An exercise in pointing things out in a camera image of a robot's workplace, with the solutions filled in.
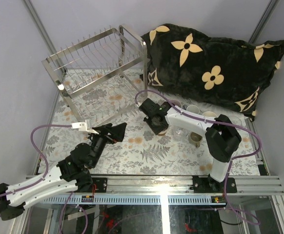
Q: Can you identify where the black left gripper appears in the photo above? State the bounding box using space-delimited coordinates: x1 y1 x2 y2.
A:
89 124 128 170

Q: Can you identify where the pink ribbed ceramic mug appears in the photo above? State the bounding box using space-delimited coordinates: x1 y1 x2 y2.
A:
169 99 182 109

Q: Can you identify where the blue textured square mug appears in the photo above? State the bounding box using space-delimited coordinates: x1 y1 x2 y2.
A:
183 104 200 115

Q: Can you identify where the olive green ceramic mug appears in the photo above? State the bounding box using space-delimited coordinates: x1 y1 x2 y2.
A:
188 132 203 148

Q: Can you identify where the light blue ceramic mug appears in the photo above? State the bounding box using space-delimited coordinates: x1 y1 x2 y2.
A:
203 111 218 117

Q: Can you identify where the steel two-tier dish rack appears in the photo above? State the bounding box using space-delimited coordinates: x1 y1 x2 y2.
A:
42 24 147 126

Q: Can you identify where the clear faceted drinking glass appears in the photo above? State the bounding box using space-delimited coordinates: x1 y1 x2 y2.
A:
229 116 243 126

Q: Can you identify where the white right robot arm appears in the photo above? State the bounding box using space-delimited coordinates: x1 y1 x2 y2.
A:
139 98 242 192

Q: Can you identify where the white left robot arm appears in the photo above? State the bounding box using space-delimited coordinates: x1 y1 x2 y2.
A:
0 121 127 221

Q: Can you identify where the floral patterned table mat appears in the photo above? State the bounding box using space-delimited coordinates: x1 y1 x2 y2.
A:
36 69 262 176

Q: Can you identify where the black floral plush pillow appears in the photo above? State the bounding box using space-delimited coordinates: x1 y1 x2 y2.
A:
142 23 284 119

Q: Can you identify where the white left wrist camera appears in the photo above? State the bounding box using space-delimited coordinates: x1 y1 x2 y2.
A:
71 119 99 135

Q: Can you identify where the aluminium front rail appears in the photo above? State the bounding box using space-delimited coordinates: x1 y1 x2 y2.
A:
28 175 284 207

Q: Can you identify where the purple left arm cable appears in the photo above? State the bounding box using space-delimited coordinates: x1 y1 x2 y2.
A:
0 124 73 217

